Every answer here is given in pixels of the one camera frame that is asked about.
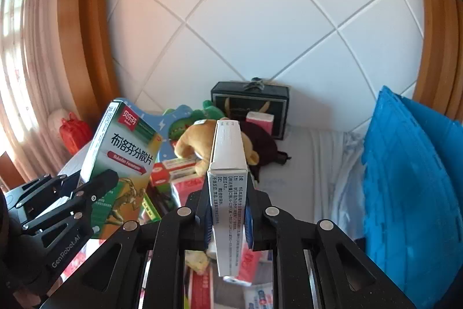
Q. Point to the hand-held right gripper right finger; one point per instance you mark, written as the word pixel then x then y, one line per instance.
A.
pixel 249 227

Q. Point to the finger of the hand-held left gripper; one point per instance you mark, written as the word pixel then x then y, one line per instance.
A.
pixel 101 184
pixel 39 191

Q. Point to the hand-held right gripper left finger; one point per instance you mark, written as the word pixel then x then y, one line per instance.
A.
pixel 207 230

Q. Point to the green white medicine box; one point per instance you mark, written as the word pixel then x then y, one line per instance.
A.
pixel 123 146

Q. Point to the blue plastic crate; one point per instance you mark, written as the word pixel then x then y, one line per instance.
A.
pixel 408 167

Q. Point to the red bag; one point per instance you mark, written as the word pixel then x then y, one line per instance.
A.
pixel 74 135

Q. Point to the pile of medicine boxes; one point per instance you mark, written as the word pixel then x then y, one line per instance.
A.
pixel 173 171

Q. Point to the blue lightning print toy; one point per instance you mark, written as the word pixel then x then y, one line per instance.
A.
pixel 164 146

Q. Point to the dark maroon plush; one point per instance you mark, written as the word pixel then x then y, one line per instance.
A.
pixel 264 146

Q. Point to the brown teddy bear plush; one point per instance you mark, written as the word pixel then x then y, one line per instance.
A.
pixel 191 146

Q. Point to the light green toy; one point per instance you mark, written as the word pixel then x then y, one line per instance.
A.
pixel 179 128

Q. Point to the pink tissue pack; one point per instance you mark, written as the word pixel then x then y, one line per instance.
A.
pixel 260 120

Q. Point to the black gift box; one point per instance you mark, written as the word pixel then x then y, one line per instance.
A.
pixel 231 99

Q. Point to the pink curtain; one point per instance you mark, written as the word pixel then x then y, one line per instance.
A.
pixel 32 59

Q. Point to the wooden wall frame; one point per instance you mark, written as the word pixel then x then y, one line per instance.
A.
pixel 90 23

